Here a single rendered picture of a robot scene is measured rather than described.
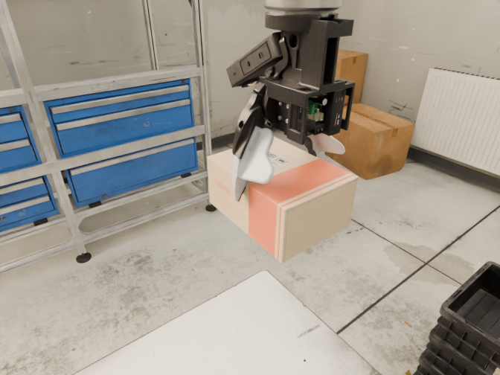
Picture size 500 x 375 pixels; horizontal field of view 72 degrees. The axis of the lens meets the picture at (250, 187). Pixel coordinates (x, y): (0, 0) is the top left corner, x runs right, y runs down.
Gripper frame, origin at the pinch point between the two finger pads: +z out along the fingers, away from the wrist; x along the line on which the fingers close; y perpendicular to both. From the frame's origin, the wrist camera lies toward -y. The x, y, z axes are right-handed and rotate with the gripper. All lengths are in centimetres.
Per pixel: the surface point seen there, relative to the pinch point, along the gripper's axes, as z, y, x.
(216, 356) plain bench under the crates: 39.8, -6.6, -7.6
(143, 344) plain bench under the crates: 39.9, -17.5, -17.8
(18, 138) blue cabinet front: 36, -142, -24
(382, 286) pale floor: 110, -29, 102
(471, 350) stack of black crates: 58, 20, 51
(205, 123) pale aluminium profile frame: 49, -140, 67
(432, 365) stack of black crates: 72, 15, 50
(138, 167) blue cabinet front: 65, -141, 24
